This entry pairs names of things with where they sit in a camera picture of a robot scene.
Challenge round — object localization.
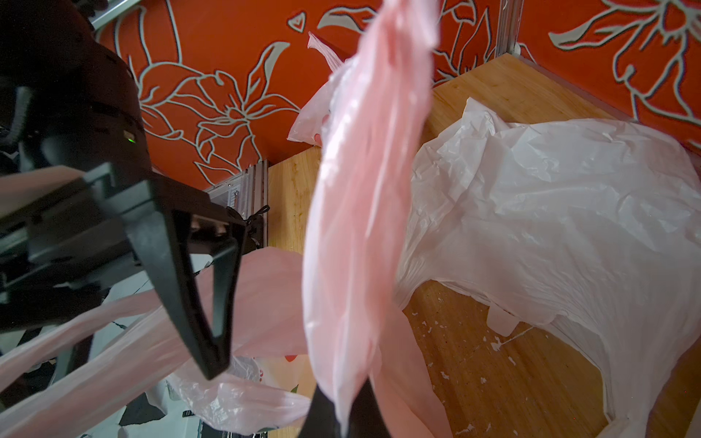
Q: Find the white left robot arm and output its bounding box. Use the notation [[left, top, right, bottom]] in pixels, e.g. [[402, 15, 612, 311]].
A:
[[1, 1, 248, 379]]

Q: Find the white translucent plastic bag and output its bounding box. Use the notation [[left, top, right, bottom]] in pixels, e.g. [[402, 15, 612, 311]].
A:
[[394, 99, 700, 437]]

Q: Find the pink plastic bag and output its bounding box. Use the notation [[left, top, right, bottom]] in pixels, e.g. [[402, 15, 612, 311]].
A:
[[1, 1, 450, 437], [287, 32, 348, 148]]

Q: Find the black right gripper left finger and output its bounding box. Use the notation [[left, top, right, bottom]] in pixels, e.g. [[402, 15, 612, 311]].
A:
[[298, 391, 350, 438]]

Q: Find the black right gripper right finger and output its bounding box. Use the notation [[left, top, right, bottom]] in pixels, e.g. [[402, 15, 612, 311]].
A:
[[348, 380, 391, 438]]

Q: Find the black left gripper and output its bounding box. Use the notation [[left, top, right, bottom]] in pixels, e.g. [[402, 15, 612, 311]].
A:
[[1, 164, 246, 380]]

